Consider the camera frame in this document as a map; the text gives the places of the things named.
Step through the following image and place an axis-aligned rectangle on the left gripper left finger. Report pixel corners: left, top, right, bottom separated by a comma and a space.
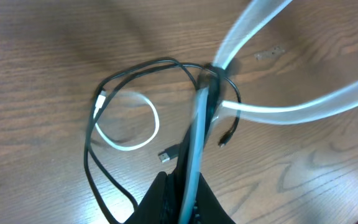
124, 172, 175, 224

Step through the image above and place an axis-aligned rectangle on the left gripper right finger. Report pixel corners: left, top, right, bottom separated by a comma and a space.
193, 175, 235, 224

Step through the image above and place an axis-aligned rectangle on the thick black USB cable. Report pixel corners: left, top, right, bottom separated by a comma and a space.
83, 57, 223, 224

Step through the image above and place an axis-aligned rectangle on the thin black USB cable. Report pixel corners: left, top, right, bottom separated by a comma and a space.
98, 60, 242, 149

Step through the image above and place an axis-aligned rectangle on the white USB cable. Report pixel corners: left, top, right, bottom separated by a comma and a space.
92, 0, 358, 224

